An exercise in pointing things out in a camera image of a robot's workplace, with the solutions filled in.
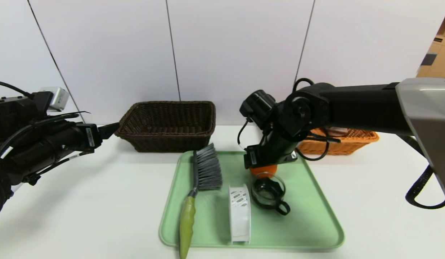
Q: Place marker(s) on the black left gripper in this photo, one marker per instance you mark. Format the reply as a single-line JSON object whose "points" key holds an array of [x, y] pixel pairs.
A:
{"points": [[90, 136]]}

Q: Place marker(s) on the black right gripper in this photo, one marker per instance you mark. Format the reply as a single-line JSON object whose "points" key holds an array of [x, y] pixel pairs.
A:
{"points": [[252, 157]]}

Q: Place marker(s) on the orange fruit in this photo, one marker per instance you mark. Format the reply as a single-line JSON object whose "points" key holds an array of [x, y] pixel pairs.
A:
{"points": [[264, 171]]}

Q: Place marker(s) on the glass cup with black holder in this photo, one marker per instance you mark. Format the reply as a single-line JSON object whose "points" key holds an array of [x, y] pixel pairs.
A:
{"points": [[267, 205]]}

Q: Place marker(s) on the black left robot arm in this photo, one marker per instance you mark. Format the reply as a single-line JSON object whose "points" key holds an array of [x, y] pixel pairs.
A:
{"points": [[28, 158]]}

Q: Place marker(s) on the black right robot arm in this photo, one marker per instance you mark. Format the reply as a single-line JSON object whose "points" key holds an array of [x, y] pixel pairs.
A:
{"points": [[363, 108]]}

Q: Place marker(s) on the dark brown wicker basket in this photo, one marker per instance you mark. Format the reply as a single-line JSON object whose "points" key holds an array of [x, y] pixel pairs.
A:
{"points": [[165, 141]]}

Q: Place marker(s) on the orange wicker basket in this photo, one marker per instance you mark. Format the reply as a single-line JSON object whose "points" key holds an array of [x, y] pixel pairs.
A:
{"points": [[352, 145]]}

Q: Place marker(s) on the white round plastic container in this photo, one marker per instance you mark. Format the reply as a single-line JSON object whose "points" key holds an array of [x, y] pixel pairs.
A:
{"points": [[239, 221]]}

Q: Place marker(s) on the light green plastic tray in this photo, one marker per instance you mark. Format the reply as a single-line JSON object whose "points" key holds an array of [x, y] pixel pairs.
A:
{"points": [[309, 223]]}

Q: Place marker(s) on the wooden cabinet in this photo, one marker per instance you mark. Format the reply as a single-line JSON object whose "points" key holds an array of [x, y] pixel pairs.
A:
{"points": [[440, 54]]}

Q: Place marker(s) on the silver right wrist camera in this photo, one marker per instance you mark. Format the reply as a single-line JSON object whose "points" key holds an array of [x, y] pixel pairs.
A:
{"points": [[289, 157]]}

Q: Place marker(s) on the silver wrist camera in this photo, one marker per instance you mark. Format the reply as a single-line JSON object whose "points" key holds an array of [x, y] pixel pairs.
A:
{"points": [[57, 98], [289, 157]]}

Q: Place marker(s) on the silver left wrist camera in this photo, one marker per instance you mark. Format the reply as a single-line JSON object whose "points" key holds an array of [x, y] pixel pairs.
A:
{"points": [[57, 98]]}

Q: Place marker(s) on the dark grey wall box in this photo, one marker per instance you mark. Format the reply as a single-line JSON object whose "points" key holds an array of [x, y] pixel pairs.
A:
{"points": [[428, 59]]}

